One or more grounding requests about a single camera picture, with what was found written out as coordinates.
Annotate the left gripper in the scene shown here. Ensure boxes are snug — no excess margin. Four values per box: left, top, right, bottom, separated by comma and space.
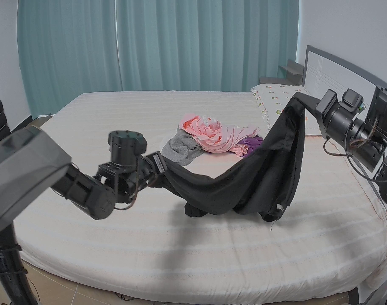
139, 151, 168, 187

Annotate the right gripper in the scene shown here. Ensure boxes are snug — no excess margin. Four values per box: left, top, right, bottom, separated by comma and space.
296, 89, 360, 140

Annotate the black T-shirt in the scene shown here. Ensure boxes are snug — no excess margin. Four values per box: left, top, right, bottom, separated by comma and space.
160, 99, 306, 225

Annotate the bed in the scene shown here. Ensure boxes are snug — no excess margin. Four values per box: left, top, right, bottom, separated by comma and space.
11, 45, 387, 305

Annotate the grey garment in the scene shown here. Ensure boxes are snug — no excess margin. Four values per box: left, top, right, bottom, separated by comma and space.
161, 129, 204, 167

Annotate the grey bedside table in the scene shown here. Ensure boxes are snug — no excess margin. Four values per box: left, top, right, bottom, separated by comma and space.
259, 59, 305, 86

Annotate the white printed pillow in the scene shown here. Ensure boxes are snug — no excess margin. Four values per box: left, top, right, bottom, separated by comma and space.
251, 85, 322, 136

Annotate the pink garment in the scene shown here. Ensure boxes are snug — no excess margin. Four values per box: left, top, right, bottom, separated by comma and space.
179, 114, 260, 155

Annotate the purple garment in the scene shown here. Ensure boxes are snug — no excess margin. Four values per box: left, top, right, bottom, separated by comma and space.
235, 135, 264, 158

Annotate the blue-green curtain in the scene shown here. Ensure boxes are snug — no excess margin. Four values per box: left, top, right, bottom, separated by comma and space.
17, 0, 122, 120
116, 0, 300, 94

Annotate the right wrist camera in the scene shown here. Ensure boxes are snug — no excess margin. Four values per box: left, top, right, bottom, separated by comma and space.
342, 89, 364, 112

